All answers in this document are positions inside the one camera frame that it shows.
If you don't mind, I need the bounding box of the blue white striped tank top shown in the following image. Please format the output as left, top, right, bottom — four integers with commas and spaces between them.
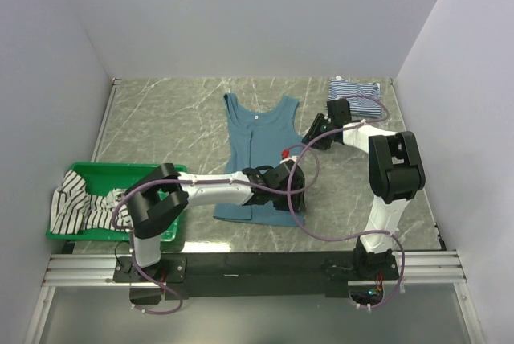
328, 76, 382, 118

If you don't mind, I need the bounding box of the plain blue tank top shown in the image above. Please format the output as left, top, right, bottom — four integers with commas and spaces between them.
214, 93, 301, 227

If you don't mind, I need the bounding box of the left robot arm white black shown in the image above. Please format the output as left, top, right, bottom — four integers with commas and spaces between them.
124, 158, 305, 281

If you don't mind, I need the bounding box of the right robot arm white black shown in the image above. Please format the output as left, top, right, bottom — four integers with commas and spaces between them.
302, 98, 426, 279

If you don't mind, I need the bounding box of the black white striped tank top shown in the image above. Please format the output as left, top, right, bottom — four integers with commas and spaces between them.
49, 170, 132, 235

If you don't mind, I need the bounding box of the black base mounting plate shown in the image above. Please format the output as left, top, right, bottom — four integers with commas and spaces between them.
113, 251, 402, 304

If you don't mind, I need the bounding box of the green plastic basket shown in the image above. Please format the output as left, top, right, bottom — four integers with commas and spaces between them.
43, 162, 188, 243

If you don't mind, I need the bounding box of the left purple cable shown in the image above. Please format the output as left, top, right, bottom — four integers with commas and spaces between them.
110, 150, 322, 316

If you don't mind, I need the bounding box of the purple cable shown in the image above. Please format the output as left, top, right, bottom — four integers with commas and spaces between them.
288, 95, 406, 313
110, 150, 322, 316

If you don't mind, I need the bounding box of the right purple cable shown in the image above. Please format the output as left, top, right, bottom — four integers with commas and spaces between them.
288, 95, 406, 313

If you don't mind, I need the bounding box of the aluminium rail frame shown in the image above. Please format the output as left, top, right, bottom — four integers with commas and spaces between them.
25, 251, 486, 343

